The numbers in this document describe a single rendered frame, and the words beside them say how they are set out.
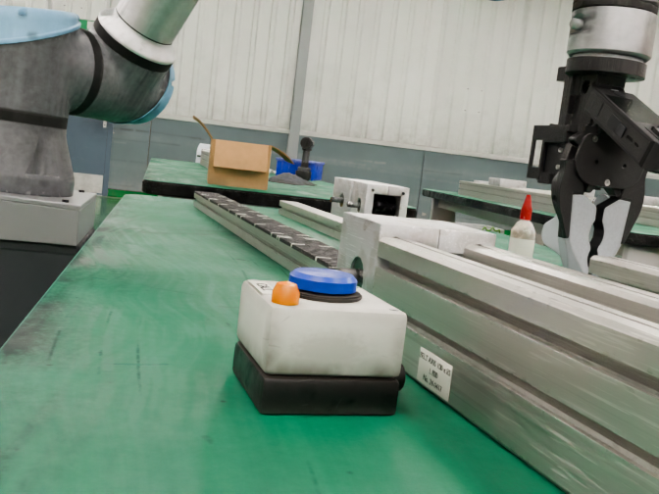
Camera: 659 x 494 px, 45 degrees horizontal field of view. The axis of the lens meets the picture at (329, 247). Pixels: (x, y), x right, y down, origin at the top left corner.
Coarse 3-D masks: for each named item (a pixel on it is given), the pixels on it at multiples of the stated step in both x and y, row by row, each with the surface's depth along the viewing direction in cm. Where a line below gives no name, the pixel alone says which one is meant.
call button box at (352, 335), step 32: (256, 288) 46; (256, 320) 45; (288, 320) 42; (320, 320) 43; (352, 320) 43; (384, 320) 44; (256, 352) 44; (288, 352) 42; (320, 352) 43; (352, 352) 44; (384, 352) 44; (256, 384) 44; (288, 384) 43; (320, 384) 43; (352, 384) 44; (384, 384) 44
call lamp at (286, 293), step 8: (280, 288) 42; (288, 288) 42; (296, 288) 43; (272, 296) 43; (280, 296) 42; (288, 296) 42; (296, 296) 43; (280, 304) 42; (288, 304) 42; (296, 304) 43
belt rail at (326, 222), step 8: (280, 200) 177; (288, 208) 169; (296, 208) 164; (304, 208) 161; (312, 208) 164; (288, 216) 169; (296, 216) 163; (304, 216) 160; (312, 216) 153; (320, 216) 148; (328, 216) 148; (336, 216) 150; (312, 224) 152; (320, 224) 148; (328, 224) 145; (336, 224) 138; (328, 232) 143; (336, 232) 138
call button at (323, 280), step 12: (300, 276) 45; (312, 276) 45; (324, 276) 45; (336, 276) 45; (348, 276) 46; (300, 288) 45; (312, 288) 45; (324, 288) 45; (336, 288) 45; (348, 288) 45
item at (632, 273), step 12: (600, 264) 65; (612, 264) 64; (624, 264) 63; (636, 264) 63; (600, 276) 67; (612, 276) 64; (624, 276) 62; (636, 276) 61; (648, 276) 60; (648, 288) 59
